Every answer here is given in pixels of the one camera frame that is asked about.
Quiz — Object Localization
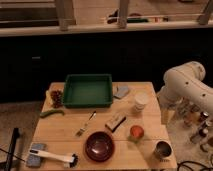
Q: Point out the wooden whiteboard eraser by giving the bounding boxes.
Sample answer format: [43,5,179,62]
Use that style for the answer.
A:
[105,114,126,132]

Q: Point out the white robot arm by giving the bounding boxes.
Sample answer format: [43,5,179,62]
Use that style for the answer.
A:
[157,61,206,124]

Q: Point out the green plastic tray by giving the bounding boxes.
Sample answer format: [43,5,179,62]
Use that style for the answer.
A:
[62,74,113,108]

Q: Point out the metal fork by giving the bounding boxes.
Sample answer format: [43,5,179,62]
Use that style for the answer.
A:
[75,111,97,137]

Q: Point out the white paper cup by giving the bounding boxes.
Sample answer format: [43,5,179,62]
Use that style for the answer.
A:
[134,93,149,112]

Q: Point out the dark red grapes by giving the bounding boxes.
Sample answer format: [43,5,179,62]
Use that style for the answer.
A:
[50,90,62,108]

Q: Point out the red apple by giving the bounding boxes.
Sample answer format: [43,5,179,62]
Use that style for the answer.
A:
[130,125,144,139]

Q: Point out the dark red bowl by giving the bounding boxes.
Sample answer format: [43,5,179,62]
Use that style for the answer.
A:
[84,131,115,162]

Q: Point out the green pepper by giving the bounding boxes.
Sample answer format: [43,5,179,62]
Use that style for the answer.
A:
[39,109,65,118]

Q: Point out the white dish brush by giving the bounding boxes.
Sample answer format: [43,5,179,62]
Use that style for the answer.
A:
[29,149,78,168]

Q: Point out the metal cup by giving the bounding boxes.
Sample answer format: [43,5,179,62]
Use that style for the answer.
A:
[154,141,172,159]

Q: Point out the spice bottles on floor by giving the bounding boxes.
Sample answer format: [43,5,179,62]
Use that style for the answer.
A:
[183,104,212,144]

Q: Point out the black stand left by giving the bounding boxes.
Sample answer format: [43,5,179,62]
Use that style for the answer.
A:
[4,128,20,171]

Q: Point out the blue sponge front left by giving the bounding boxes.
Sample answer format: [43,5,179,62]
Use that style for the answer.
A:
[26,143,46,168]

